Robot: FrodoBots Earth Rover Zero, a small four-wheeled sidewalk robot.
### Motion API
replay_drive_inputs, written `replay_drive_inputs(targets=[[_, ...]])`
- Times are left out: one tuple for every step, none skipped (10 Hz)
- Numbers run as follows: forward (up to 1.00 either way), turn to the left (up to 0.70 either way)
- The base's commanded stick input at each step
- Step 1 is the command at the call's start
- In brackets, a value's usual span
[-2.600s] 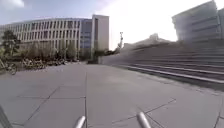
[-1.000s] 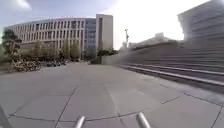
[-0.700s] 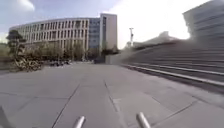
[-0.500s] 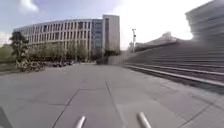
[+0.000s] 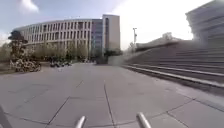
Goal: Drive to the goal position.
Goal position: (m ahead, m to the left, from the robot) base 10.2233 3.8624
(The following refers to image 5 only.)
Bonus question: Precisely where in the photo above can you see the row of parked bicycles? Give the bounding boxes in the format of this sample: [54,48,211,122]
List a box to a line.
[9,58,43,73]

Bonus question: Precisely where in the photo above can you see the row of trees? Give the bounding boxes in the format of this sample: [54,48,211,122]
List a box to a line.
[29,42,90,62]

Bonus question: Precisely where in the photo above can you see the dark pine tree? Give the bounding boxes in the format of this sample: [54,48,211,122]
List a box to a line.
[7,30,29,62]

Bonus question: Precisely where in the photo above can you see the robot's own part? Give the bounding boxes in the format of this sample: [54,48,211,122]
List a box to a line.
[74,115,87,128]
[135,112,152,128]

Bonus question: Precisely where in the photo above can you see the grey building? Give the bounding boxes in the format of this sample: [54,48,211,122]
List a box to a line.
[185,0,224,46]

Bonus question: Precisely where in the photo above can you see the curved pale office building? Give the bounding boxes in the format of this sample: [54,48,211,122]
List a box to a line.
[13,13,121,61]

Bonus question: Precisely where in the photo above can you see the wide grey stone steps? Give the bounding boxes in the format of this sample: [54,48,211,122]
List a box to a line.
[120,40,224,90]

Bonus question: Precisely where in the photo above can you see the pole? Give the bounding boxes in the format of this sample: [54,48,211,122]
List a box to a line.
[132,27,138,48]

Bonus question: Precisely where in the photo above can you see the group of parked scooters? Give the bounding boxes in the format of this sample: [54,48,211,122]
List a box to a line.
[49,59,74,68]

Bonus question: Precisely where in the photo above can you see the low building with sloped roof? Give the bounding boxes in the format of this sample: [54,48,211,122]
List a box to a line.
[135,32,184,52]

